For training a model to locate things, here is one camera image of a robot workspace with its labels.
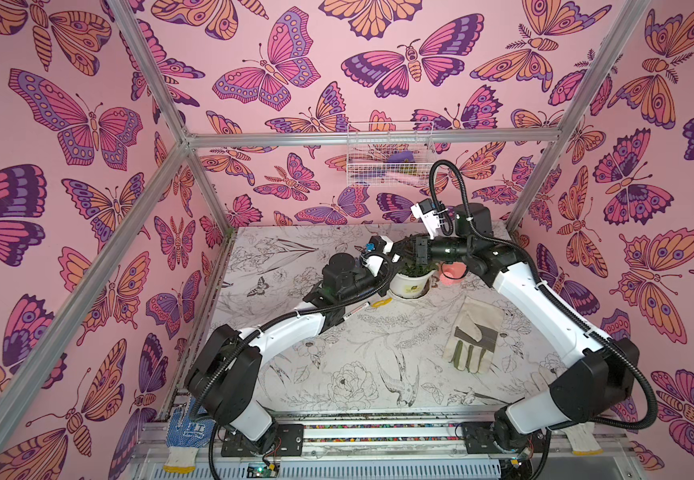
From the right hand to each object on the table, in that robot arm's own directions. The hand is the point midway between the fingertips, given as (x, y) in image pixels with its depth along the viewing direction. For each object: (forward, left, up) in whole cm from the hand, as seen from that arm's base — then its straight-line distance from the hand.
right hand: (393, 246), depth 73 cm
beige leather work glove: (-9, -26, -31) cm, 42 cm away
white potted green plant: (+4, -8, -19) cm, 21 cm away
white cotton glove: (-35, -46, -32) cm, 66 cm away
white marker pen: (+2, +6, -31) cm, 31 cm away
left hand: (-1, -3, -3) cm, 4 cm away
